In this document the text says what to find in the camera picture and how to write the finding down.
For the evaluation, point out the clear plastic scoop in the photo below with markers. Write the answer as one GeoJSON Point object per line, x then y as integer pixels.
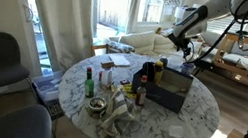
{"type": "Point", "coordinates": [176, 131]}

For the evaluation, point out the metal cup with blue stripes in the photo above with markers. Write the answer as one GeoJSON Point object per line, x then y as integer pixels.
{"type": "Point", "coordinates": [187, 72]}

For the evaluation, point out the colourful floral pillow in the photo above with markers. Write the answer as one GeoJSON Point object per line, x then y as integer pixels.
{"type": "Point", "coordinates": [164, 31]}

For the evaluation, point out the white shade table lamp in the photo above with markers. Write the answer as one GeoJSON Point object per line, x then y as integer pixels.
{"type": "Point", "coordinates": [177, 13]}

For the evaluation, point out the striped kitchen towel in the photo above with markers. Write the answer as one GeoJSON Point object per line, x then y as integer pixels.
{"type": "Point", "coordinates": [118, 115]}

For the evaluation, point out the cream sofa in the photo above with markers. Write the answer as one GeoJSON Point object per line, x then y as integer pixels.
{"type": "Point", "coordinates": [142, 41]}

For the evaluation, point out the clear plastic storage bin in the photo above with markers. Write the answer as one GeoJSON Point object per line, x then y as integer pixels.
{"type": "Point", "coordinates": [47, 90]}

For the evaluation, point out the brown hot sauce bottle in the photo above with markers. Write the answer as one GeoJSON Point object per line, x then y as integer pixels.
{"type": "Point", "coordinates": [140, 97]}

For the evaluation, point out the small brown box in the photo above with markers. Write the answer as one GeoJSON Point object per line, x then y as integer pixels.
{"type": "Point", "coordinates": [107, 65]}

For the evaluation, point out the small metal bowl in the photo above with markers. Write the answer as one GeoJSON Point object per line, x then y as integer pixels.
{"type": "Point", "coordinates": [97, 103]}

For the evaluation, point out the wooden chair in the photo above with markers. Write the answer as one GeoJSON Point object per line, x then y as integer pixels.
{"type": "Point", "coordinates": [100, 46]}

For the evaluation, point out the yellow packets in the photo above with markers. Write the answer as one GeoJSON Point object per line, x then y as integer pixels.
{"type": "Point", "coordinates": [127, 89]}

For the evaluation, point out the dark metal can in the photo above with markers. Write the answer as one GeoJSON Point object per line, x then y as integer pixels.
{"type": "Point", "coordinates": [163, 62]}

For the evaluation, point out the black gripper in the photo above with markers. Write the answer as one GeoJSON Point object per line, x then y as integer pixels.
{"type": "Point", "coordinates": [178, 39]}

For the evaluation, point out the jar with yellow lid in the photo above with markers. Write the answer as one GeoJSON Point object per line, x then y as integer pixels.
{"type": "Point", "coordinates": [157, 73]}

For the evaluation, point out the small red-capped bottle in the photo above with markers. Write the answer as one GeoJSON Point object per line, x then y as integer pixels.
{"type": "Point", "coordinates": [99, 78]}

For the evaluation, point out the blue cardboard shoe box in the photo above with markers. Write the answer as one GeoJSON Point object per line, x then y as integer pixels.
{"type": "Point", "coordinates": [163, 99]}

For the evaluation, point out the green glass bottle red cap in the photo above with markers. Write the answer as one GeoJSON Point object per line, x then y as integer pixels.
{"type": "Point", "coordinates": [89, 88]}

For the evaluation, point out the wooden bench table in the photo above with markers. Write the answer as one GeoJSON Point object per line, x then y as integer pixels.
{"type": "Point", "coordinates": [240, 81]}

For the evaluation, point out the white plastic bottle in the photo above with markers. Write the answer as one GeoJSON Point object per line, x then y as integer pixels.
{"type": "Point", "coordinates": [107, 78]}

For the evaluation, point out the white notebook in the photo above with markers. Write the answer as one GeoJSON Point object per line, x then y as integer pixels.
{"type": "Point", "coordinates": [120, 60]}

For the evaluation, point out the grey white patterned pillow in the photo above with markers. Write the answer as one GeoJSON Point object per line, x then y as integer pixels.
{"type": "Point", "coordinates": [121, 47]}

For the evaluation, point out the beige curtain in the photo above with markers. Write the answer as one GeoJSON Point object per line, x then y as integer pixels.
{"type": "Point", "coordinates": [64, 18]}

